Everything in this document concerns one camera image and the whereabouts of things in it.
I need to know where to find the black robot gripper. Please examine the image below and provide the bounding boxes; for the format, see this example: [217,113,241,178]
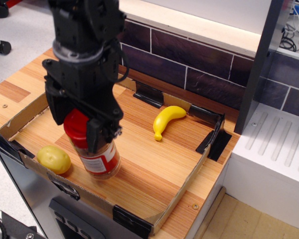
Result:
[42,53,123,153]

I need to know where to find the basil bottle with red cap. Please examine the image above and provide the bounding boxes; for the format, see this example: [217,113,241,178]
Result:
[63,109,121,180]

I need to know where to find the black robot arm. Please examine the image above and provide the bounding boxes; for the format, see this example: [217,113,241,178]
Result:
[42,0,126,153]

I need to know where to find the cardboard fence with black tape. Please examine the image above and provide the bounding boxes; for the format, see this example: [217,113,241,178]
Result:
[0,79,236,239]

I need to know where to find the yellow toy potato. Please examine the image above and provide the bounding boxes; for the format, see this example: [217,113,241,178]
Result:
[36,145,71,175]

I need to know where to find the yellow toy banana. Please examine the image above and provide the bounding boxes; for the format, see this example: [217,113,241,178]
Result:
[152,106,187,141]

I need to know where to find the black toy oven front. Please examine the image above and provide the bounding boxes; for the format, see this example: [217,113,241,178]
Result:
[47,198,109,239]

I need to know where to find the black office chair wheel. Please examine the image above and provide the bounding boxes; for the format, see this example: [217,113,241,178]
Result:
[0,40,11,55]

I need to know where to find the white toy sink drainboard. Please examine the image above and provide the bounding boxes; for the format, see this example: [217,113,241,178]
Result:
[223,104,299,229]

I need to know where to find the tangled cables in background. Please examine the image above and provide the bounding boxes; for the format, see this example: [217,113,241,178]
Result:
[279,0,299,52]

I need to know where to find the dark grey vertical post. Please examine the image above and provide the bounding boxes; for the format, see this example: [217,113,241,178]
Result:
[234,0,290,134]

